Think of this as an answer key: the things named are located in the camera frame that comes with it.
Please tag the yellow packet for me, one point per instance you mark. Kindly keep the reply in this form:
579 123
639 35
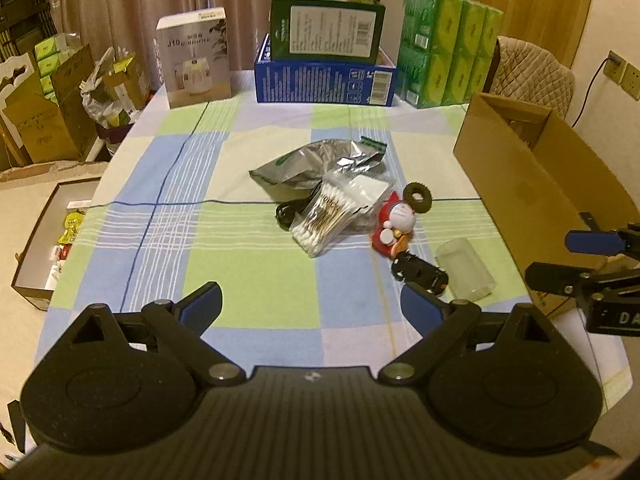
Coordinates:
71 227

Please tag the dark green carton box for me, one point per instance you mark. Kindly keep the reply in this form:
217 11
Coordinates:
325 30

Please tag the blue carton box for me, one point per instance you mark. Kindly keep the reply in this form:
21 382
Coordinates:
310 82

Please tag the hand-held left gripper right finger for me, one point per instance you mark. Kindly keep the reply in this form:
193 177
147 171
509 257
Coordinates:
420 310

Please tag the black toy car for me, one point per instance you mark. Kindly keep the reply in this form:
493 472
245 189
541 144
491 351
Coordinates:
420 272

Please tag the checked tablecloth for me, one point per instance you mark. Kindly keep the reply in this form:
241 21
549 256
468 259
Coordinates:
250 270

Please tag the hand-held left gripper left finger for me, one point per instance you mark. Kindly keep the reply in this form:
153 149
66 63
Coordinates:
204 306

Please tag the clear plastic container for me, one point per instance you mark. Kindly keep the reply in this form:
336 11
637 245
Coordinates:
465 270

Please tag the bag of cotton swabs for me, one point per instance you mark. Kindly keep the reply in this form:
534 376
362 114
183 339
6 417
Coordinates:
325 215

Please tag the brown hair scrunchie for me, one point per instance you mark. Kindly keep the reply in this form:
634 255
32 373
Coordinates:
406 198

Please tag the silver foil bag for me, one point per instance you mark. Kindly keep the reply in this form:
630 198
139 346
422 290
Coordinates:
300 165

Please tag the beige wall socket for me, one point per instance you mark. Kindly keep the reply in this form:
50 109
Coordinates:
614 67
632 82

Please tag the cardboard box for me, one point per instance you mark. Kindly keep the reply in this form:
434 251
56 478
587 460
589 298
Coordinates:
505 180

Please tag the brown curtains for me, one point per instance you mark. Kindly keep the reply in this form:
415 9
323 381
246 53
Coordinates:
125 0

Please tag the open shoe box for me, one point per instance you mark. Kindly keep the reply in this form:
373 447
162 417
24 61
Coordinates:
40 220

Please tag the chair with quilted cover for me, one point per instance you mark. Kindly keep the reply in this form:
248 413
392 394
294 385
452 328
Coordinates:
530 75

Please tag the dark shelf rack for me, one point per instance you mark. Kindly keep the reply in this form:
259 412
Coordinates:
25 15

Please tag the trash bin with plastic bag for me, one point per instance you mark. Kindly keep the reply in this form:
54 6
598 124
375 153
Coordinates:
112 110

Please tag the large brown cardboard carton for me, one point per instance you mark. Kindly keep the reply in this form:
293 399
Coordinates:
45 125

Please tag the white humidifier box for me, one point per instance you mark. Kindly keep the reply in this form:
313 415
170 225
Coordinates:
195 60

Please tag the bundle of green tissue packs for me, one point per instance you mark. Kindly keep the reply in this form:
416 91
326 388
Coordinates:
440 60

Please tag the small green tissue packets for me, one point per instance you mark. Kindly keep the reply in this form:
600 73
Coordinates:
50 55

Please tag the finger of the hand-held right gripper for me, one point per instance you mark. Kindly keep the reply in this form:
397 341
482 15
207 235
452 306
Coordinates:
555 276
592 241

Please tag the white scalloped board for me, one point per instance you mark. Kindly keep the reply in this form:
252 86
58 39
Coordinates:
17 70

